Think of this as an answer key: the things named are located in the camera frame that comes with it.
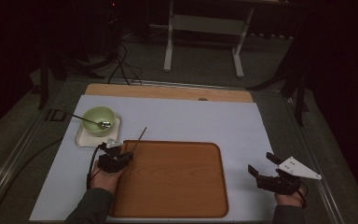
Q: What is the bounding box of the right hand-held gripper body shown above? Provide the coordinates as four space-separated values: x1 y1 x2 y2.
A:
255 156 323 197

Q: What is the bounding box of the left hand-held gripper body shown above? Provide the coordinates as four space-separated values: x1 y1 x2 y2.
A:
97 137 131 175

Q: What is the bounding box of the metal spoon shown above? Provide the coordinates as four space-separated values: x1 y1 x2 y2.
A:
59 109 112 130

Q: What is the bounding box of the green ceramic bowl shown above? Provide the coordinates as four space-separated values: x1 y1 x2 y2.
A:
81 105 117 137

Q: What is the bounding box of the brown wooden tray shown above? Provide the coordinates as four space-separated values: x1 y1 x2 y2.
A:
110 140 230 218

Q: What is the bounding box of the person's right hand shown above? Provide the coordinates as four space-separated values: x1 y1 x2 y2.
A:
273 186 306 209

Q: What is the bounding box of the white square plate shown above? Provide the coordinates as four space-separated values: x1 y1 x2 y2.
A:
75 115 122 148

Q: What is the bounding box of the black floor outlet box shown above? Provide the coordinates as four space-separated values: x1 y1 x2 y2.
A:
45 109 67 123

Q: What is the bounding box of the white table mat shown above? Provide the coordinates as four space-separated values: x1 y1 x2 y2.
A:
29 94 276 222

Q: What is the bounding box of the black tripod stand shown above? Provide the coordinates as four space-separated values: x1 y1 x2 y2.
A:
36 46 106 110
246 46 311 127

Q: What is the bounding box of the dark equipment stand red light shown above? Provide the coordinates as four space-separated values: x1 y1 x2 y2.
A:
103 0 123 59

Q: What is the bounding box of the left hand-held gripper black cable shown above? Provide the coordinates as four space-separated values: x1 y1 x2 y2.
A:
86 145 102 190

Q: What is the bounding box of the hand-held gripper black cable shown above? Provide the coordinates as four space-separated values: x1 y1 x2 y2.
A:
86 145 102 190
294 181 309 210

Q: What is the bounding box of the right hand-held gripper black cable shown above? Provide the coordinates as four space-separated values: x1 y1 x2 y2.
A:
294 181 309 210

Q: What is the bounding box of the metal floor rail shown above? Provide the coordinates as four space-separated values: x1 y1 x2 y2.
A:
0 105 60 220
283 96 346 224
64 77 253 91

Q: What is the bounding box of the thin black floor cable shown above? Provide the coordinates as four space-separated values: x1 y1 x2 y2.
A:
117 43 144 87
106 40 129 86

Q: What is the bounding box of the long black floor cable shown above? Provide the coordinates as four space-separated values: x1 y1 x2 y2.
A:
0 138 63 217

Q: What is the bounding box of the white metal desk frame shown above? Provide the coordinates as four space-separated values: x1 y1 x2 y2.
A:
162 0 255 78

